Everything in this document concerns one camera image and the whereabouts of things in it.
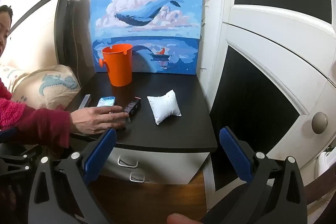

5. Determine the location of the white plastic object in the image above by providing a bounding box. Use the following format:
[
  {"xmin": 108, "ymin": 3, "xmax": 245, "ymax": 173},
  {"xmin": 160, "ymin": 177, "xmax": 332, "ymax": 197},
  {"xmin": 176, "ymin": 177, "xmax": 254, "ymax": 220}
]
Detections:
[{"xmin": 316, "ymin": 147, "xmax": 336, "ymax": 180}]

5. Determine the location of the person's left forearm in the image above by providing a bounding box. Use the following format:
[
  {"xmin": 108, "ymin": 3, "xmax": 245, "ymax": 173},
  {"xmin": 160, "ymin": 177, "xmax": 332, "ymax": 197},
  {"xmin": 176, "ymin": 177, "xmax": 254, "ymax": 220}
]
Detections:
[{"xmin": 0, "ymin": 78, "xmax": 72, "ymax": 149}]

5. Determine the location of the black top white nightstand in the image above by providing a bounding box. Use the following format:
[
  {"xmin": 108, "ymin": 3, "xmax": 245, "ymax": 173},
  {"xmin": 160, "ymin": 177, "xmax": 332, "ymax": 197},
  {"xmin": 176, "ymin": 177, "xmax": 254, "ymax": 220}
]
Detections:
[{"xmin": 66, "ymin": 72, "xmax": 218, "ymax": 186}]

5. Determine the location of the round beige door knob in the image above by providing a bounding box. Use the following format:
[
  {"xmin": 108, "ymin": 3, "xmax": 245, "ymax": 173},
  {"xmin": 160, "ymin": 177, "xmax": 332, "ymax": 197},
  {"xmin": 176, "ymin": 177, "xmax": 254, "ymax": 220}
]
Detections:
[{"xmin": 311, "ymin": 112, "xmax": 328, "ymax": 134}]

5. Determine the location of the silver nail file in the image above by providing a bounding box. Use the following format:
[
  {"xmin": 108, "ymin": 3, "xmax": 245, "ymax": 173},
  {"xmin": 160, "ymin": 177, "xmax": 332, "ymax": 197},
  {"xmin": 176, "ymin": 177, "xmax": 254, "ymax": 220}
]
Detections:
[{"xmin": 78, "ymin": 94, "xmax": 91, "ymax": 110}]

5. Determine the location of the blue tissue packet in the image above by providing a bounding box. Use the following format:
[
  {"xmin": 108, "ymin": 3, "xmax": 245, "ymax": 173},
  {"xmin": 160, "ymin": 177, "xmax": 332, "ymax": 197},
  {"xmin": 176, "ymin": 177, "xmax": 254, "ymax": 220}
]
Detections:
[{"xmin": 97, "ymin": 96, "xmax": 116, "ymax": 108}]

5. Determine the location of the whale painting on canvas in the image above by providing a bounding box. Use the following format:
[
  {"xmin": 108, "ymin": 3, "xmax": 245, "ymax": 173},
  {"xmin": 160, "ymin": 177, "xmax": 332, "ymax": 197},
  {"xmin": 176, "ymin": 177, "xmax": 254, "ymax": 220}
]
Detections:
[{"xmin": 91, "ymin": 0, "xmax": 206, "ymax": 75}]

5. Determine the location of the black rectangular box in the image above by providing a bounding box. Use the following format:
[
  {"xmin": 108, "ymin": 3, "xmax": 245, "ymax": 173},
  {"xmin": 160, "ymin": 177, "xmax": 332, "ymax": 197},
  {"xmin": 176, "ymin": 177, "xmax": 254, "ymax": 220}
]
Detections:
[{"xmin": 123, "ymin": 97, "xmax": 141, "ymax": 118}]

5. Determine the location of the person's left hand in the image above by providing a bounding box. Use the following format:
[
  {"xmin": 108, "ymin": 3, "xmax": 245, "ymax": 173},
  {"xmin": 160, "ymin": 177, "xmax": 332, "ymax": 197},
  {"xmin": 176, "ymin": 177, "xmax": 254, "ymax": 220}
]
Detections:
[{"xmin": 70, "ymin": 106, "xmax": 130, "ymax": 135}]

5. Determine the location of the person's right hand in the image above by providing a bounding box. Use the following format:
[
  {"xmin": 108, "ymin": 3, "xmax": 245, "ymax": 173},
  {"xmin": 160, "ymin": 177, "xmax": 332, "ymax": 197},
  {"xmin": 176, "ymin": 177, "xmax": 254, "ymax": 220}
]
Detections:
[{"xmin": 167, "ymin": 213, "xmax": 204, "ymax": 224}]

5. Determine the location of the person's head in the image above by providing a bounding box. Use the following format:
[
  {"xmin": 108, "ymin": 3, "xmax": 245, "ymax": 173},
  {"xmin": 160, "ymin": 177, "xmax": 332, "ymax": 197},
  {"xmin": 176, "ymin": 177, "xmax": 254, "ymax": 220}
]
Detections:
[{"xmin": 0, "ymin": 5, "xmax": 13, "ymax": 55}]

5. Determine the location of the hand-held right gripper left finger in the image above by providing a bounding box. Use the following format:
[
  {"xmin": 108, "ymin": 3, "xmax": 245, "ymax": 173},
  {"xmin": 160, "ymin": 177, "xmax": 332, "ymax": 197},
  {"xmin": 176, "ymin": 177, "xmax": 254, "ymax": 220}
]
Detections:
[{"xmin": 28, "ymin": 127, "xmax": 117, "ymax": 224}]

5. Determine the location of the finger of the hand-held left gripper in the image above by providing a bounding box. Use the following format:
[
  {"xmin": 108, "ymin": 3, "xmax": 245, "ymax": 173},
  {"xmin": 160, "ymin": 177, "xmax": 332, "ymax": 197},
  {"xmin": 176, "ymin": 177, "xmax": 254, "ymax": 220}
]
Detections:
[
  {"xmin": 0, "ymin": 127, "xmax": 18, "ymax": 144},
  {"xmin": 0, "ymin": 145, "xmax": 43, "ymax": 180}
]

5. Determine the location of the dinosaur print pillow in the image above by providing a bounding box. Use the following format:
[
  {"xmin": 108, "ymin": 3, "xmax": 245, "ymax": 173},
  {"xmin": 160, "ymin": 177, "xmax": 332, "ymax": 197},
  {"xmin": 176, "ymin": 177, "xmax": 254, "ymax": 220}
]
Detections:
[{"xmin": 12, "ymin": 64, "xmax": 82, "ymax": 109}]

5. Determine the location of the orange plastic cup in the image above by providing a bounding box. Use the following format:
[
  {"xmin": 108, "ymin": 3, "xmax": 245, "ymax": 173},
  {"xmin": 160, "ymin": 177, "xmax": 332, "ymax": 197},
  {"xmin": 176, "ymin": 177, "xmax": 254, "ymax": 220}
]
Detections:
[{"xmin": 99, "ymin": 43, "xmax": 133, "ymax": 87}]

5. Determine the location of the white patterned cloth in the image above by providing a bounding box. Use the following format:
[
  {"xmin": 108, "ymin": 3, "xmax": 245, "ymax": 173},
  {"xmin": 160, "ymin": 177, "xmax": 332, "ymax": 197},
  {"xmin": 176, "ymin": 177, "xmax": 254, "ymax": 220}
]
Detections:
[{"xmin": 0, "ymin": 63, "xmax": 28, "ymax": 93}]

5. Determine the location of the small white pillow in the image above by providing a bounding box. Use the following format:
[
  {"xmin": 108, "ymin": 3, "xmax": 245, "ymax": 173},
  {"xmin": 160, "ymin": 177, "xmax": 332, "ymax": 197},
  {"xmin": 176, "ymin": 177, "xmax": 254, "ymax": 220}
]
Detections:
[{"xmin": 146, "ymin": 89, "xmax": 182, "ymax": 125}]

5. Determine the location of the white panelled door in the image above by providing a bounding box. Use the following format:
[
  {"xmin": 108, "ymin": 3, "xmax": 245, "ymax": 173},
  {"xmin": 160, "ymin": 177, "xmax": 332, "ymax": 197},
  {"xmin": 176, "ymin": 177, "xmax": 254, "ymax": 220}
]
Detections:
[{"xmin": 203, "ymin": 0, "xmax": 336, "ymax": 214}]

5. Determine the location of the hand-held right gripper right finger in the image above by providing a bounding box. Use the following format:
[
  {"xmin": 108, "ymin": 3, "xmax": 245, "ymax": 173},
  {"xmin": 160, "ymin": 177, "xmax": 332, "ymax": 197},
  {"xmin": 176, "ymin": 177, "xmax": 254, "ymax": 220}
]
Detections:
[{"xmin": 219, "ymin": 126, "xmax": 307, "ymax": 224}]

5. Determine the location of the metal drawer handle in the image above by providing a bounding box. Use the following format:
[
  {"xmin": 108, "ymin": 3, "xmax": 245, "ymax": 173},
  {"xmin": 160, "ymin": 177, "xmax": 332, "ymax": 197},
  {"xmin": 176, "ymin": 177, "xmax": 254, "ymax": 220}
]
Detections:
[
  {"xmin": 117, "ymin": 158, "xmax": 139, "ymax": 168},
  {"xmin": 130, "ymin": 172, "xmax": 146, "ymax": 183}
]

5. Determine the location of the white cable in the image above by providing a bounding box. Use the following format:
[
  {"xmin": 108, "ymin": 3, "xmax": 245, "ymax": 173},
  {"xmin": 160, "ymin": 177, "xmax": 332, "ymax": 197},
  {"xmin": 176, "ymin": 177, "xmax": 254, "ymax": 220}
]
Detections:
[{"xmin": 69, "ymin": 0, "xmax": 82, "ymax": 83}]

